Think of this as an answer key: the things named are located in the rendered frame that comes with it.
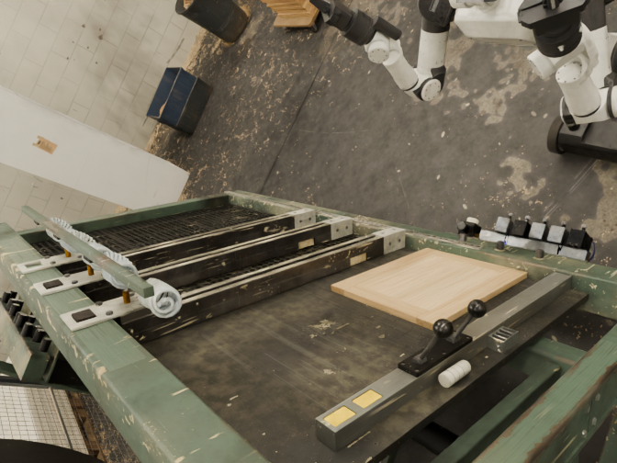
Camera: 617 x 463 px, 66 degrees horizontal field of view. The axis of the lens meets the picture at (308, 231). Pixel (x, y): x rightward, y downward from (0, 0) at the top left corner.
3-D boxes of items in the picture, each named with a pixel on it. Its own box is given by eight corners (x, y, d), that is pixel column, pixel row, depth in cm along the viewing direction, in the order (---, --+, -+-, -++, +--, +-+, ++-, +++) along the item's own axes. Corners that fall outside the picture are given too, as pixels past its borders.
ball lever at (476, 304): (462, 345, 103) (494, 306, 95) (452, 352, 101) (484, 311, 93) (449, 333, 105) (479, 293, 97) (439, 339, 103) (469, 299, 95)
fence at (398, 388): (570, 288, 137) (572, 276, 136) (335, 453, 78) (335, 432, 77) (553, 284, 141) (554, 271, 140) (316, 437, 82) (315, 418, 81)
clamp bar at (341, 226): (355, 234, 200) (354, 178, 193) (49, 330, 126) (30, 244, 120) (339, 231, 207) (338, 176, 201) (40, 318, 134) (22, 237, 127)
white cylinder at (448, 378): (450, 390, 93) (472, 374, 98) (451, 377, 92) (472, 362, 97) (437, 384, 95) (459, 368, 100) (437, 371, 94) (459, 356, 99)
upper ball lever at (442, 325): (429, 367, 96) (461, 326, 88) (418, 375, 93) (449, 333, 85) (416, 353, 98) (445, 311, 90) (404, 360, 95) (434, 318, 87)
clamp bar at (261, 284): (409, 248, 179) (409, 186, 173) (80, 371, 106) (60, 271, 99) (388, 242, 187) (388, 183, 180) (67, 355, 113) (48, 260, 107)
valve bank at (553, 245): (619, 241, 160) (600, 218, 144) (607, 280, 159) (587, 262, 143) (483, 218, 197) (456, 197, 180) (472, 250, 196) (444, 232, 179)
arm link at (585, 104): (545, 95, 115) (568, 138, 128) (593, 86, 108) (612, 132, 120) (553, 60, 118) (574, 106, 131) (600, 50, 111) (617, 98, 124)
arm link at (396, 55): (366, 25, 151) (386, 52, 160) (364, 45, 147) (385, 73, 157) (384, 16, 147) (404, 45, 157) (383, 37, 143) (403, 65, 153)
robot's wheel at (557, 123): (545, 125, 225) (546, 160, 237) (555, 127, 222) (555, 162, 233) (568, 105, 232) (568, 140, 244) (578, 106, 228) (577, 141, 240)
